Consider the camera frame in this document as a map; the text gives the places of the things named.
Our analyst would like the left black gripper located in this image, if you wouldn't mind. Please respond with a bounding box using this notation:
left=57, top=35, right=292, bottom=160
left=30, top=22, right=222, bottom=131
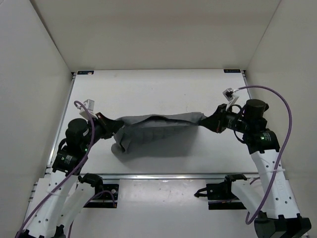
left=85, top=107, right=125, bottom=144

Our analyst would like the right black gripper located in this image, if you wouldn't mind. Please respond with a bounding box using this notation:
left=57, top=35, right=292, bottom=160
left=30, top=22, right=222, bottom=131
left=199, top=103, right=249, bottom=132

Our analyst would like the grey pleated skirt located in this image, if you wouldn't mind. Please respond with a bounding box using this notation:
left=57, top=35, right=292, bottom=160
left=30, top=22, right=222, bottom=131
left=111, top=112, right=206, bottom=160

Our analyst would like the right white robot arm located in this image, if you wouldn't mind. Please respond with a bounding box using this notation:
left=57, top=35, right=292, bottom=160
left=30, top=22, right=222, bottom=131
left=195, top=99, right=312, bottom=238

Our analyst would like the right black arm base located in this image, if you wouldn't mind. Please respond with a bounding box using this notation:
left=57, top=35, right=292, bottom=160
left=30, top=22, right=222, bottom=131
left=194, top=174, right=247, bottom=210

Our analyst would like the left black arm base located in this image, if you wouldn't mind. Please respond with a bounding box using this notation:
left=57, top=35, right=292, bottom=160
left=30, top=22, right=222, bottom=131
left=78, top=173, right=119, bottom=208

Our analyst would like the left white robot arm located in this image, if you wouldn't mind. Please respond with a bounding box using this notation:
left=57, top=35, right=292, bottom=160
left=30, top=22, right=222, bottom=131
left=16, top=113, right=123, bottom=238

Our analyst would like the right corner label sticker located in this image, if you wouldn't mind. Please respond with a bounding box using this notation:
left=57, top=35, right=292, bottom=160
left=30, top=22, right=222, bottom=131
left=223, top=69, right=241, bottom=73

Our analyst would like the corner label sticker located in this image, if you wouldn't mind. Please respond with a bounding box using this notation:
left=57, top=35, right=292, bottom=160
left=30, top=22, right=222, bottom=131
left=77, top=70, right=94, bottom=75
left=223, top=69, right=241, bottom=73

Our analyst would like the left corner label sticker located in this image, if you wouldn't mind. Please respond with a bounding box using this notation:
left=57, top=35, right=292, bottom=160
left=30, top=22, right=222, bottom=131
left=77, top=70, right=94, bottom=75

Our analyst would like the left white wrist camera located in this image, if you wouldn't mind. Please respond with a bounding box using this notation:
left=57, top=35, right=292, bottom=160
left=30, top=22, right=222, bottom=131
left=79, top=99, right=96, bottom=120

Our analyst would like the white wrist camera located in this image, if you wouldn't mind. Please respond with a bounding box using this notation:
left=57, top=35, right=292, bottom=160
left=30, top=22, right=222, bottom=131
left=79, top=99, right=96, bottom=120
left=222, top=88, right=239, bottom=107

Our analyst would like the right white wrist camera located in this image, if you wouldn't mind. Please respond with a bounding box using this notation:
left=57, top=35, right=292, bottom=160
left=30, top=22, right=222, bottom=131
left=222, top=88, right=239, bottom=107

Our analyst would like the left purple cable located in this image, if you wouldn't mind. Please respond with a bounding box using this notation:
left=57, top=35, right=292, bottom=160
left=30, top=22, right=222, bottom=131
left=14, top=100, right=116, bottom=238

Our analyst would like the aluminium table front rail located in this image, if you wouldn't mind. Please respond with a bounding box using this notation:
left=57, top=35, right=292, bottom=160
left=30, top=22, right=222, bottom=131
left=99, top=174, right=226, bottom=180

